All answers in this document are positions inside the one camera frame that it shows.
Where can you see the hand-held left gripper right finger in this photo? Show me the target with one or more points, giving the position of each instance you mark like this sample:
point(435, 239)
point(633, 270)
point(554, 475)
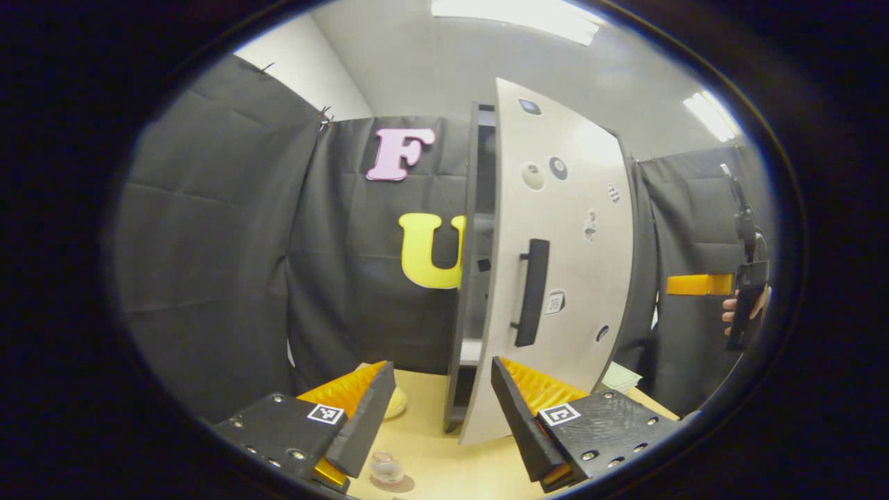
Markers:
point(517, 417)

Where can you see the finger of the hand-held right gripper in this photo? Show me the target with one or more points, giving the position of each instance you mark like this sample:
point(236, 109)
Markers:
point(698, 285)

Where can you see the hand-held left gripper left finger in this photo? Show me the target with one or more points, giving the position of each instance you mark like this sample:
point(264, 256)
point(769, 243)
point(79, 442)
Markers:
point(368, 417)

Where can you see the clear plastic bottle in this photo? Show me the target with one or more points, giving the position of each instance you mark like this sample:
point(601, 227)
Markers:
point(386, 469)

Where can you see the round brown coaster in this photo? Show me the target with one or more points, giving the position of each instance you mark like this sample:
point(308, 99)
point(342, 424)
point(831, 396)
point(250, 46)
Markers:
point(406, 485)

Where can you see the dark grey cabinet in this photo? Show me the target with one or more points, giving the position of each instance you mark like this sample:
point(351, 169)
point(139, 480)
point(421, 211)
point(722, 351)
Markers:
point(462, 312)

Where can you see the pale yellow round bread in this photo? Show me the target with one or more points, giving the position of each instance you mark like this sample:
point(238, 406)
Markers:
point(397, 404)

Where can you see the green book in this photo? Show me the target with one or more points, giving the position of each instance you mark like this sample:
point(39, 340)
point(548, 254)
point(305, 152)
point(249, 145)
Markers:
point(621, 377)

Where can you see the black backdrop cloth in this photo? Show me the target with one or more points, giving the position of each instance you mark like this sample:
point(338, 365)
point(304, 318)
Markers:
point(222, 243)

